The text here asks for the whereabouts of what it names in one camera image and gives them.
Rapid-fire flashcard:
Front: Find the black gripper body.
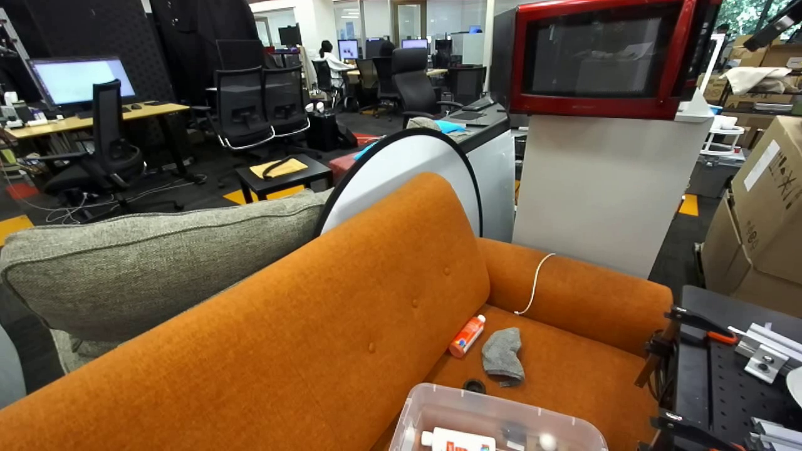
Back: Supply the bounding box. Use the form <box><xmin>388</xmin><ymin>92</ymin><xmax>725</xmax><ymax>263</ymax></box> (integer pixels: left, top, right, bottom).
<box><xmin>745</xmin><ymin>8</ymin><xmax>802</xmax><ymax>55</ymax></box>

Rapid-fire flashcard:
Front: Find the red microwave door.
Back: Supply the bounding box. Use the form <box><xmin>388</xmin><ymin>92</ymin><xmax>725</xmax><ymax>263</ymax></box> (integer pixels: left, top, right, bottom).
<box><xmin>508</xmin><ymin>0</ymin><xmax>703</xmax><ymax>121</ymax></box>

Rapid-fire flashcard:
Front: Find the red black microwave oven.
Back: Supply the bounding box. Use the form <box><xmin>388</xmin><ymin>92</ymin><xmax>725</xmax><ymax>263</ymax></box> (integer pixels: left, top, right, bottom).
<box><xmin>486</xmin><ymin>0</ymin><xmax>726</xmax><ymax>121</ymax></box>

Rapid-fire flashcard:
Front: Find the brown cardboard box stack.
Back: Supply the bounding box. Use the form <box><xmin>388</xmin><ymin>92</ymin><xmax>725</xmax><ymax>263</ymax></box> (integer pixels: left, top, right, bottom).
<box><xmin>705</xmin><ymin>45</ymin><xmax>802</xmax><ymax>121</ymax></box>

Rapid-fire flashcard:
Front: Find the large brown cardboard box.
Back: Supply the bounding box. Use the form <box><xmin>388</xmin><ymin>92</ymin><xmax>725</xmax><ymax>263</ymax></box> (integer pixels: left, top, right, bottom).
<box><xmin>699</xmin><ymin>116</ymin><xmax>802</xmax><ymax>321</ymax></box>

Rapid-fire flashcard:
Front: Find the white cabinet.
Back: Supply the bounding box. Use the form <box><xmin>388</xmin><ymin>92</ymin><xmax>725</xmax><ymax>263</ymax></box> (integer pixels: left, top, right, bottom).
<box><xmin>508</xmin><ymin>102</ymin><xmax>716</xmax><ymax>283</ymax></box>

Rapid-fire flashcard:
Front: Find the dark office chair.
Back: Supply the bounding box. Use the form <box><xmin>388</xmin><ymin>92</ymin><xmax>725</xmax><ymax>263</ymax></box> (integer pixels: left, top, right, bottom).
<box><xmin>392</xmin><ymin>47</ymin><xmax>444</xmax><ymax>121</ymax></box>
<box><xmin>449</xmin><ymin>63</ymin><xmax>490</xmax><ymax>107</ymax></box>

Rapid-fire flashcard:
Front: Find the white counter black top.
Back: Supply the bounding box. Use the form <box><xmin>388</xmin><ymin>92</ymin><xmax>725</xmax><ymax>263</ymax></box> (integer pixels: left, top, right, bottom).
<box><xmin>407</xmin><ymin>109</ymin><xmax>522</xmax><ymax>245</ymax></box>

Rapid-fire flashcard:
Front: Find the round white reflector disc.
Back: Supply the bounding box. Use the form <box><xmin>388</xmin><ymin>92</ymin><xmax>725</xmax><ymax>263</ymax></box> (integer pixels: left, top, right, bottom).
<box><xmin>317</xmin><ymin>127</ymin><xmax>486</xmax><ymax>240</ymax></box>

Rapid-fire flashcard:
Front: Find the grey crumpled cloth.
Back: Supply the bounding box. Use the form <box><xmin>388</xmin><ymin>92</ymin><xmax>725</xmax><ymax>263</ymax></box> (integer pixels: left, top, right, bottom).
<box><xmin>480</xmin><ymin>325</ymin><xmax>526</xmax><ymax>386</ymax></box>

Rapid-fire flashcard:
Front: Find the orange white tube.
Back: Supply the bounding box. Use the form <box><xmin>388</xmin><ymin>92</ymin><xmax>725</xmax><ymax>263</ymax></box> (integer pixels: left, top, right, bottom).
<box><xmin>447</xmin><ymin>314</ymin><xmax>490</xmax><ymax>360</ymax></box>

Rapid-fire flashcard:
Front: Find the seated person white shirt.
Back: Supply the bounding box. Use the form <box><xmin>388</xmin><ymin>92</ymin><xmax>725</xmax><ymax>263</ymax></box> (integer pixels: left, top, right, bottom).
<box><xmin>317</xmin><ymin>38</ymin><xmax>353</xmax><ymax>96</ymax></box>

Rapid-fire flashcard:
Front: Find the clear plastic bin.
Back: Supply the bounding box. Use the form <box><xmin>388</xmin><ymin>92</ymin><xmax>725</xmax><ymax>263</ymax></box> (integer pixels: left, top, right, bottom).
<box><xmin>386</xmin><ymin>381</ymin><xmax>611</xmax><ymax>451</ymax></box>

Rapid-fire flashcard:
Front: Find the black mesh office chair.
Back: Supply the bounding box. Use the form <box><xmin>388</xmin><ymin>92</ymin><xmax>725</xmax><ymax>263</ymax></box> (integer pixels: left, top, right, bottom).
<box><xmin>210</xmin><ymin>65</ymin><xmax>274</xmax><ymax>153</ymax></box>
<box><xmin>264</xmin><ymin>65</ymin><xmax>312</xmax><ymax>139</ymax></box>

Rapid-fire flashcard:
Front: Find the small black side table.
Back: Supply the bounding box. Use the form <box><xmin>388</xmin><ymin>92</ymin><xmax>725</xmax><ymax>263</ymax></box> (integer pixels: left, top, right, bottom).
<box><xmin>233</xmin><ymin>153</ymin><xmax>333</xmax><ymax>202</ymax></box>

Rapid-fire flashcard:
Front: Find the yellow paper sheet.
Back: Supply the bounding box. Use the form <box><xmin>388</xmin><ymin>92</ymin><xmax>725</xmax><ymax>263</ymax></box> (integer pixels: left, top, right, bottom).
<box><xmin>248</xmin><ymin>154</ymin><xmax>312</xmax><ymax>182</ymax></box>

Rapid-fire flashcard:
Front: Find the white item in bin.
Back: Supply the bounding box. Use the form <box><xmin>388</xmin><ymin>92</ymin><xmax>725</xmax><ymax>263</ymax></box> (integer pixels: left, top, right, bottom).
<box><xmin>419</xmin><ymin>426</ymin><xmax>496</xmax><ymax>451</ymax></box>

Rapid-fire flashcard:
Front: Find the orange fabric sofa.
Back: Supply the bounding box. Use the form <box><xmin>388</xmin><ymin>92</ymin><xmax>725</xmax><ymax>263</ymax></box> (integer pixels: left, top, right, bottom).
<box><xmin>0</xmin><ymin>171</ymin><xmax>675</xmax><ymax>451</ymax></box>

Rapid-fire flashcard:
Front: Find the grey cushion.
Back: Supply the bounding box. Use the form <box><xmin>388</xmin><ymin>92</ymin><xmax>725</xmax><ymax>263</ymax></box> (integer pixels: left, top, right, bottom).
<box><xmin>0</xmin><ymin>188</ymin><xmax>333</xmax><ymax>395</ymax></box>

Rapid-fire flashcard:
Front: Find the wooden office desk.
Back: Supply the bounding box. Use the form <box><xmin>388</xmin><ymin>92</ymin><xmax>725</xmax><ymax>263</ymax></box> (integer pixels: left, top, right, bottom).
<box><xmin>3</xmin><ymin>97</ymin><xmax>193</xmax><ymax>139</ymax></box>

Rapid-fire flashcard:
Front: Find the lit computer monitor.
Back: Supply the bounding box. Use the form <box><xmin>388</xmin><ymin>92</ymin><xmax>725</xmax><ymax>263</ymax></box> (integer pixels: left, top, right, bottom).
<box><xmin>27</xmin><ymin>55</ymin><xmax>141</xmax><ymax>109</ymax></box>

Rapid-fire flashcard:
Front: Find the white angled post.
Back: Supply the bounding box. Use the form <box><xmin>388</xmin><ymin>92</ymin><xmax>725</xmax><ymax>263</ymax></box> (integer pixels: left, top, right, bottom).
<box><xmin>680</xmin><ymin>33</ymin><xmax>729</xmax><ymax>121</ymax></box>

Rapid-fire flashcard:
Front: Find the black clamp orange handle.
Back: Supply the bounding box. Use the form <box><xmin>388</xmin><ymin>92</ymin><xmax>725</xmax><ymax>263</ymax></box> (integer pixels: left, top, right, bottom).
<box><xmin>664</xmin><ymin>302</ymin><xmax>741</xmax><ymax>349</ymax></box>
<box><xmin>650</xmin><ymin>408</ymin><xmax>723</xmax><ymax>451</ymax></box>

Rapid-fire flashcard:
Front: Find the silver aluminium bracket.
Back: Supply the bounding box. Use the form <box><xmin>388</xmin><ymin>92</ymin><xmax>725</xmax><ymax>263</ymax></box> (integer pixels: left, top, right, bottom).
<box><xmin>725</xmin><ymin>321</ymin><xmax>802</xmax><ymax>386</ymax></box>

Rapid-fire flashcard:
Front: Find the white cable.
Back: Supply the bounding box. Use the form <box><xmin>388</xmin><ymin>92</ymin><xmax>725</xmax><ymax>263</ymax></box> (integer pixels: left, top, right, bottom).
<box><xmin>511</xmin><ymin>251</ymin><xmax>558</xmax><ymax>321</ymax></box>

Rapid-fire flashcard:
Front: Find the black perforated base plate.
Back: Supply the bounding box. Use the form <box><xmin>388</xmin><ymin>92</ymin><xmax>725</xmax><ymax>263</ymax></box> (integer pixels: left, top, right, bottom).
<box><xmin>673</xmin><ymin>283</ymin><xmax>802</xmax><ymax>451</ymax></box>

